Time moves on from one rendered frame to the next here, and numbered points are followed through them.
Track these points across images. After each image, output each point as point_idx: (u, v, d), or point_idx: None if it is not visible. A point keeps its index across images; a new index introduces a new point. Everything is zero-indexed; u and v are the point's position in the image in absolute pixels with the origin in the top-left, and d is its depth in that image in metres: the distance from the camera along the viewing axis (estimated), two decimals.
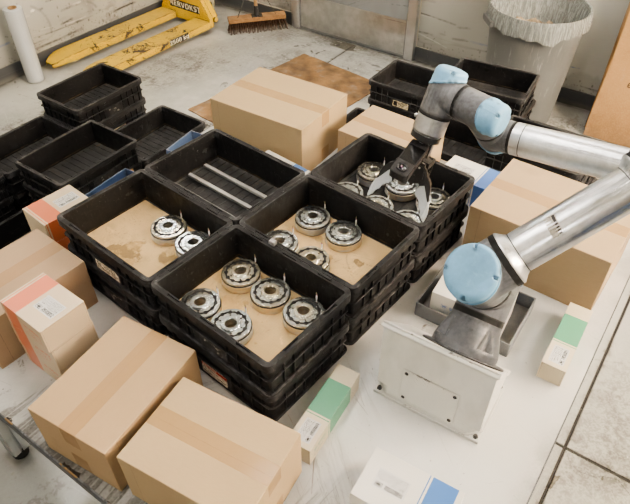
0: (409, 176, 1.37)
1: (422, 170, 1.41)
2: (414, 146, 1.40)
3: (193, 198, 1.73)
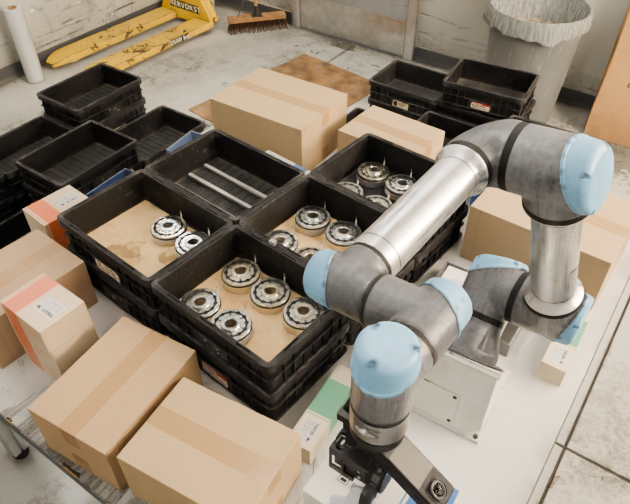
0: (442, 480, 0.80)
1: None
2: (395, 452, 0.77)
3: (193, 198, 1.73)
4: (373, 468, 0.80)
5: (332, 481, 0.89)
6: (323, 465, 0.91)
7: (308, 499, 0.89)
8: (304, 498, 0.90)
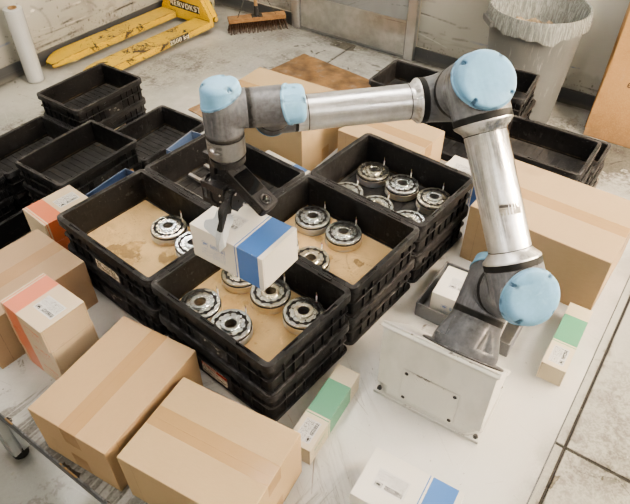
0: (271, 198, 1.23)
1: None
2: (238, 174, 1.20)
3: (193, 198, 1.73)
4: (227, 190, 1.23)
5: (210, 219, 1.33)
6: (205, 212, 1.34)
7: (194, 231, 1.32)
8: (191, 232, 1.33)
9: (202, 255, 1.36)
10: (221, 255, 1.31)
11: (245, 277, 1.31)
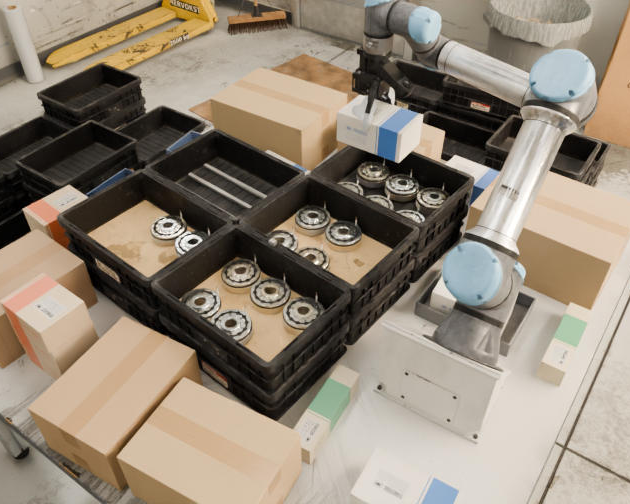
0: None
1: None
2: (386, 65, 1.55)
3: (193, 198, 1.73)
4: (375, 79, 1.58)
5: (352, 109, 1.67)
6: (347, 104, 1.69)
7: (340, 118, 1.67)
8: (338, 119, 1.68)
9: (343, 140, 1.71)
10: (362, 137, 1.66)
11: (382, 153, 1.66)
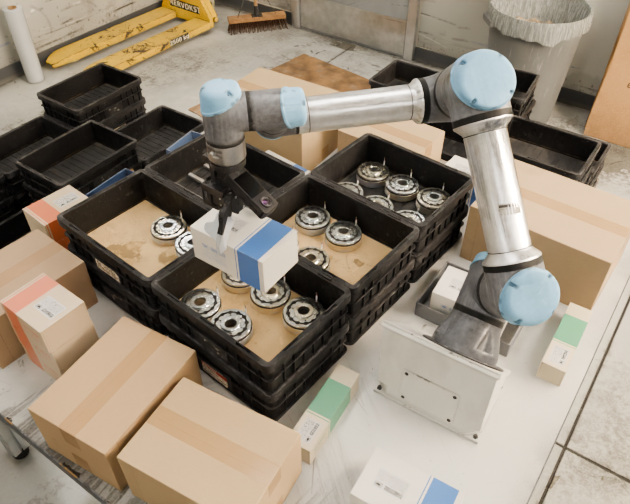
0: (272, 200, 1.23)
1: None
2: (238, 177, 1.21)
3: (193, 198, 1.73)
4: (227, 193, 1.23)
5: (210, 222, 1.33)
6: (205, 215, 1.35)
7: (194, 234, 1.33)
8: (192, 235, 1.33)
9: (202, 258, 1.37)
10: (221, 258, 1.32)
11: (246, 279, 1.31)
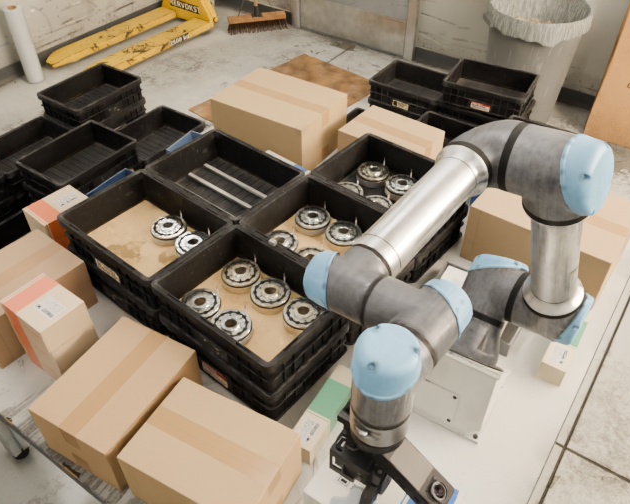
0: (442, 481, 0.80)
1: None
2: (395, 454, 0.77)
3: (193, 198, 1.73)
4: (373, 469, 0.80)
5: (332, 482, 0.90)
6: (323, 466, 0.91)
7: (309, 500, 0.89)
8: (305, 499, 0.90)
9: None
10: None
11: None
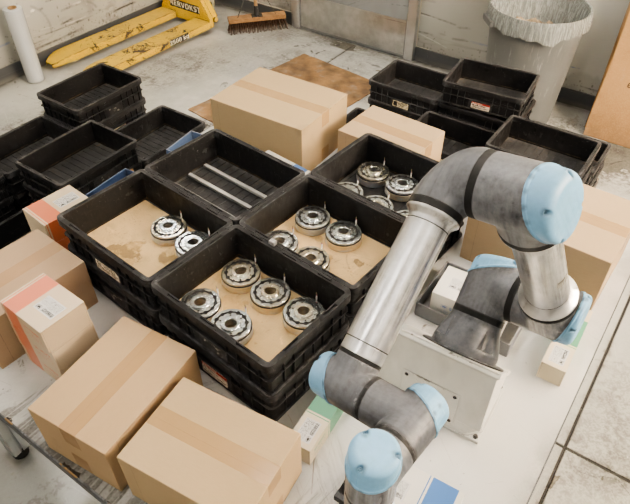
0: None
1: None
2: None
3: (193, 198, 1.73)
4: None
5: None
6: None
7: None
8: None
9: None
10: None
11: None
